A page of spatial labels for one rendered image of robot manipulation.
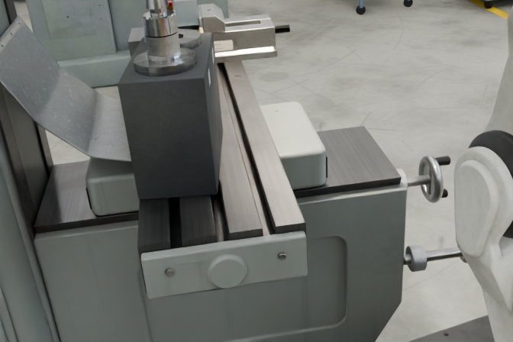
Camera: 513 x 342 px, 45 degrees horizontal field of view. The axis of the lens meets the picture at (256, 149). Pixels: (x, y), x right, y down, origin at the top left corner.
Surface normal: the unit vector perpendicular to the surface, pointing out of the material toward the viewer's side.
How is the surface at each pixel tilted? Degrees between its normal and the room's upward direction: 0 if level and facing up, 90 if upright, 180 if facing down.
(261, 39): 90
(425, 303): 0
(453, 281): 0
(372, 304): 90
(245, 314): 90
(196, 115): 90
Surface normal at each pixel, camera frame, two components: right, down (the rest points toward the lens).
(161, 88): 0.01, 0.45
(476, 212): -0.94, 0.21
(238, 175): -0.07, -0.89
